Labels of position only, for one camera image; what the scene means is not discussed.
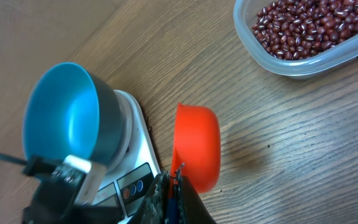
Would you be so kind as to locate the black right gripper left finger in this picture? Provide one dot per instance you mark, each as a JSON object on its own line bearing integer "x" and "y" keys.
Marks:
{"x": 154, "y": 203}

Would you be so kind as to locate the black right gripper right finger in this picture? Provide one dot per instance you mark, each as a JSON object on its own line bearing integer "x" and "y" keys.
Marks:
{"x": 191, "y": 209}

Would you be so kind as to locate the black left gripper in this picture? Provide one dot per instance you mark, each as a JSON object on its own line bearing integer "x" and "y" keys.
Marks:
{"x": 73, "y": 214}

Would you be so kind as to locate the orange measuring scoop blue handle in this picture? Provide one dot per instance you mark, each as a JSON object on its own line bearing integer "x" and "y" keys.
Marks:
{"x": 197, "y": 144}

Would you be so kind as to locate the white digital kitchen scale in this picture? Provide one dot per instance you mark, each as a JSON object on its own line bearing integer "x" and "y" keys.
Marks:
{"x": 131, "y": 172}

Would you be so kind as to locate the teal blue bowl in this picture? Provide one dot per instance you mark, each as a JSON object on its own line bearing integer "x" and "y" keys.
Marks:
{"x": 72, "y": 112}

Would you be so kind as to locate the clear plastic container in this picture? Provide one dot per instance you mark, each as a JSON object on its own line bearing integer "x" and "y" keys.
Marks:
{"x": 244, "y": 15}

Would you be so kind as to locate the red adzuki beans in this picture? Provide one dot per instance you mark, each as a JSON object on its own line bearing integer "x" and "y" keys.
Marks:
{"x": 296, "y": 30}

